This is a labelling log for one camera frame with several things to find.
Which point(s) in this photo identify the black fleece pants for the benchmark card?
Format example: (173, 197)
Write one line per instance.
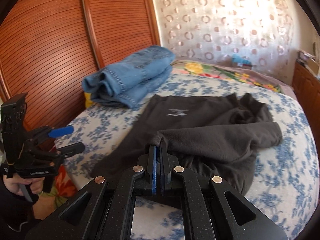
(211, 135)

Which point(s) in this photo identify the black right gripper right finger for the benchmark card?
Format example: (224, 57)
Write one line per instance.
(164, 166)

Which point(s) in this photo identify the wooden sideboard cabinet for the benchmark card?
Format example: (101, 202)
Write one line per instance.
(306, 88)

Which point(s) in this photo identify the person's left forearm dark sleeve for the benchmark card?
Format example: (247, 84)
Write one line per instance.
(16, 215)

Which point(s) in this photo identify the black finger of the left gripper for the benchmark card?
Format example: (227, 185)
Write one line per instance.
(71, 150)

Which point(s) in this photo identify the sheer circle-patterned curtain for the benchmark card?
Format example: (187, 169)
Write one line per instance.
(217, 31)

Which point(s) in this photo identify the wooden slatted wardrobe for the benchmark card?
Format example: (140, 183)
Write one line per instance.
(49, 46)

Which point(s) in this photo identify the blue item on box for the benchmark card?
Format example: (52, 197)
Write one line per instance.
(239, 62)

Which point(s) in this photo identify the folded blue jeans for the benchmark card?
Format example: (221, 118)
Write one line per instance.
(127, 82)

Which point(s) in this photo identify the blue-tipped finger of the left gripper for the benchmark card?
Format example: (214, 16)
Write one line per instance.
(60, 132)

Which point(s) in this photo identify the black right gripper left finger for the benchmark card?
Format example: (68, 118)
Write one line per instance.
(151, 169)

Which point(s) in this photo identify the colourful floral blanket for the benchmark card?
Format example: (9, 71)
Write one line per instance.
(247, 76)

